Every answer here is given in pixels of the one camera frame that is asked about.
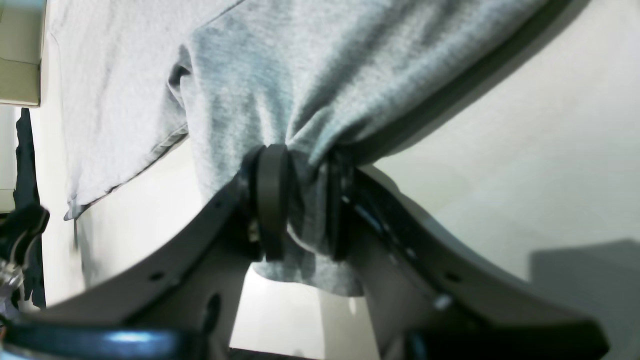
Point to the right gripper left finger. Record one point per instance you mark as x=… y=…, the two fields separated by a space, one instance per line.
x=181 y=302

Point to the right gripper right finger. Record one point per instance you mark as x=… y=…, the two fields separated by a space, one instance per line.
x=428 y=300

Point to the grey T-shirt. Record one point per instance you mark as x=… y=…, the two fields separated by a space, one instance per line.
x=139 y=75

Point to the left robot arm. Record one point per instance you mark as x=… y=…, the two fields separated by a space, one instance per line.
x=22 y=269

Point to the grey tray at bottom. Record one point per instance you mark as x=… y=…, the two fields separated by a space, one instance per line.
x=22 y=31

